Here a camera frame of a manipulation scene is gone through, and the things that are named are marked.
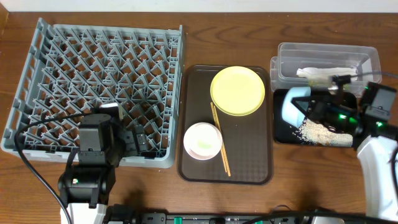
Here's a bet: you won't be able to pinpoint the light blue bowl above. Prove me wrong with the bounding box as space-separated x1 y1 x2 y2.
282 86 311 128

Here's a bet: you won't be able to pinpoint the white rice leftovers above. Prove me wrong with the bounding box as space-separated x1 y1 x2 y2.
295 119 353 147

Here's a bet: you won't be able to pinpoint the white paper napkin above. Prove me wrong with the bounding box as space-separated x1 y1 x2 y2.
296 67 356 80

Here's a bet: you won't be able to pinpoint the white pink cup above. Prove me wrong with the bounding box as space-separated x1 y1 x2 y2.
183 122 220 161

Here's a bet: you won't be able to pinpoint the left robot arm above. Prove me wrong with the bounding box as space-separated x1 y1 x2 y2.
58 114 148 223

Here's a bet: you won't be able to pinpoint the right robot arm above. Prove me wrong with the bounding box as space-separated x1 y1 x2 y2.
282 82 397 221

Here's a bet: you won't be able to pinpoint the black waste tray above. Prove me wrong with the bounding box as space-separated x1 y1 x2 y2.
272 88 362 148

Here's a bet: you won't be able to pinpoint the clear plastic waste bin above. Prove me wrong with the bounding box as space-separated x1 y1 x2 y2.
270 42 382 98

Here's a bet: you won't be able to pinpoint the grey plastic dishwasher rack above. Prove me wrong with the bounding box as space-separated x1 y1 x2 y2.
1 19 185 169

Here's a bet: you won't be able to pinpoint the green yellow wrapper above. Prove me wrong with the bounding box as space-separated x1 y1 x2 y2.
308 80 333 88

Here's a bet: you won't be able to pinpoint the brown plastic serving tray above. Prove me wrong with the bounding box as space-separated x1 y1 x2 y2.
178 65 273 185

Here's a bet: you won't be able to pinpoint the yellow round plate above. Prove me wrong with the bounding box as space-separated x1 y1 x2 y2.
210 66 266 116

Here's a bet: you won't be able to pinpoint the left wooden chopstick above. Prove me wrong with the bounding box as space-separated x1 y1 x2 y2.
210 102 228 174

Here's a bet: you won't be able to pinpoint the wooden chopstick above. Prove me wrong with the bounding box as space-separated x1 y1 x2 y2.
210 102 228 174
210 102 231 177

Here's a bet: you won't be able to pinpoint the right wooden chopstick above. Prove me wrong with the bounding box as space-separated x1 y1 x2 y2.
210 102 231 177

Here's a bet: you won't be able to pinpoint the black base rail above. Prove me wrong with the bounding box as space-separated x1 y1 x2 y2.
102 203 312 224

